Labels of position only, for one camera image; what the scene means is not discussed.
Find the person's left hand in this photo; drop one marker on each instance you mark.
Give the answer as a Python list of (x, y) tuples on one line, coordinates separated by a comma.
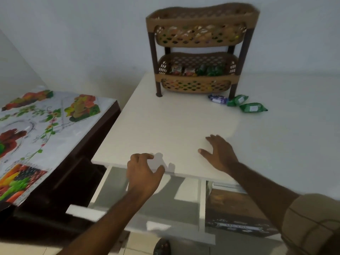
[(140, 175)]

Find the person's right forearm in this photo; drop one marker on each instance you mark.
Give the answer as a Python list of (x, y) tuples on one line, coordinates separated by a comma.
[(263, 195)]

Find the dark sandal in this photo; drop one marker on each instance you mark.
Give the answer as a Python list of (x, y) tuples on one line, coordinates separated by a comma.
[(162, 247)]

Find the white table frame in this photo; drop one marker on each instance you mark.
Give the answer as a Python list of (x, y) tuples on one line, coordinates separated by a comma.
[(202, 204)]

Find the pile of assorted snack packets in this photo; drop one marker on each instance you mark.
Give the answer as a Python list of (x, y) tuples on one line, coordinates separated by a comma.
[(199, 33)]

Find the dark wooden table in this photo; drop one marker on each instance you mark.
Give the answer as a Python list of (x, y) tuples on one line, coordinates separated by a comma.
[(79, 167)]

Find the pile of green packets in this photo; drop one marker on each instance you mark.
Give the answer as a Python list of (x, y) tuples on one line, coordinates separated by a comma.
[(211, 70)]

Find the purple snack packet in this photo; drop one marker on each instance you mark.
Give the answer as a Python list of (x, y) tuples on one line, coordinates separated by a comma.
[(217, 99)]

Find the brown cardboard box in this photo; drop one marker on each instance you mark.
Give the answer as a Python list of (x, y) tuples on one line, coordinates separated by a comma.
[(233, 209)]

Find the person's right thumb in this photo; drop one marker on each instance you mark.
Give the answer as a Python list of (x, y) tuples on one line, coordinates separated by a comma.
[(205, 153)]

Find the green snack packet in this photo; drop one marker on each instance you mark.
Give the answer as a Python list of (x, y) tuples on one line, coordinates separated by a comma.
[(239, 100), (252, 107)]

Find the person's left forearm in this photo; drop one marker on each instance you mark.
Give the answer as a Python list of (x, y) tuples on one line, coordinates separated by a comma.
[(106, 225)]

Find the brown two-tier basket rack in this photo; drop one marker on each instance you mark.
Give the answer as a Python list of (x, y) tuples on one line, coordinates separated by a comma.
[(201, 18)]

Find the beige checked shirt sleeve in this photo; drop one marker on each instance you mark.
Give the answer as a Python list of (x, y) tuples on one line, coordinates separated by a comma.
[(310, 225)]

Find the person's right hand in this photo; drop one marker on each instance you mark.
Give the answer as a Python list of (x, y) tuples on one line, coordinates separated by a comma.
[(221, 156)]

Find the person's left thumb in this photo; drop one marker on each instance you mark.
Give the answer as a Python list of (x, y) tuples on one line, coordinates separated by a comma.
[(158, 172)]

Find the fruit print tablecloth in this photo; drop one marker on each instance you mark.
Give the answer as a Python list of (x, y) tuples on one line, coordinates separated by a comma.
[(39, 130)]

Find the red snack packet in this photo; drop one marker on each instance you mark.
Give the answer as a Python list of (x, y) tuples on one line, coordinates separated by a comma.
[(175, 69), (189, 71)]

